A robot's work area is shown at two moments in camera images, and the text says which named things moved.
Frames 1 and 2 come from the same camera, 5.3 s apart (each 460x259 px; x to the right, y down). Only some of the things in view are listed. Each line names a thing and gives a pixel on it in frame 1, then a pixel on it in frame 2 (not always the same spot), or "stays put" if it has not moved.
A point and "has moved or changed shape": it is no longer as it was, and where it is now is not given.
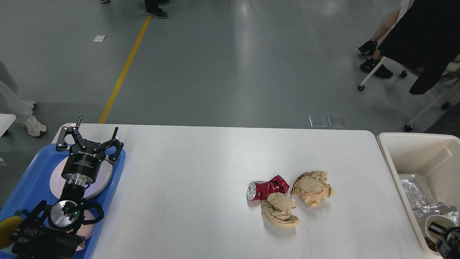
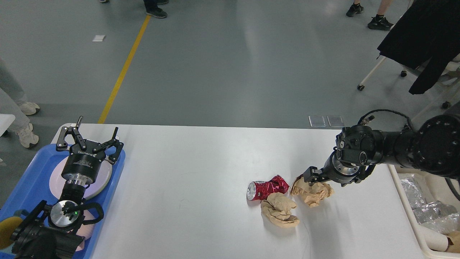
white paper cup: x=436 y=225 has moved or changed shape
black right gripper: x=449 y=247 to x=340 y=172
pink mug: x=86 y=230 stays put
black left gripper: x=84 y=160 stays put
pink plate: x=102 y=183 stays put
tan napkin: x=278 y=209 stays put
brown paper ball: x=313 y=186 stays put
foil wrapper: x=423 y=210 stays put
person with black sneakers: x=369 y=48 to x=379 y=22
